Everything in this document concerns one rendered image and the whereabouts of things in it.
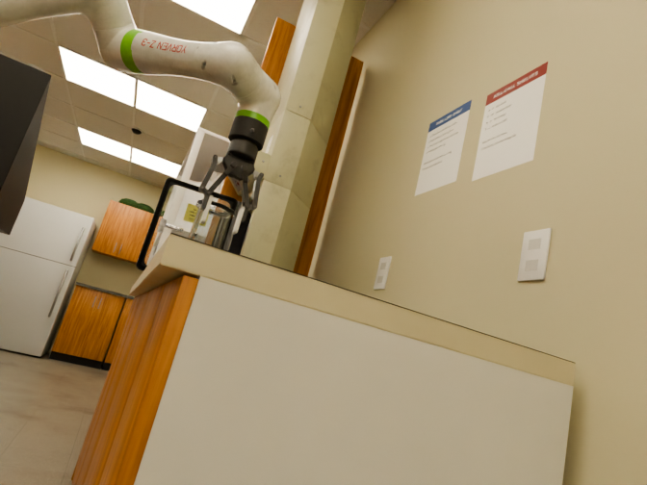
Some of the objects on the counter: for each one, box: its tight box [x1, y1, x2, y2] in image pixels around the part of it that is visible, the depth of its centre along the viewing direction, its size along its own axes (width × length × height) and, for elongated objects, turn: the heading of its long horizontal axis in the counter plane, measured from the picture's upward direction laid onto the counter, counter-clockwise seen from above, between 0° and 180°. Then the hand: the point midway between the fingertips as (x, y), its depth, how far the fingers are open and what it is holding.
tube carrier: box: [189, 199, 235, 248], centre depth 127 cm, size 11×11×21 cm
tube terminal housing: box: [227, 109, 327, 271], centre depth 188 cm, size 25×32×77 cm
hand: (221, 217), depth 115 cm, fingers open, 7 cm apart
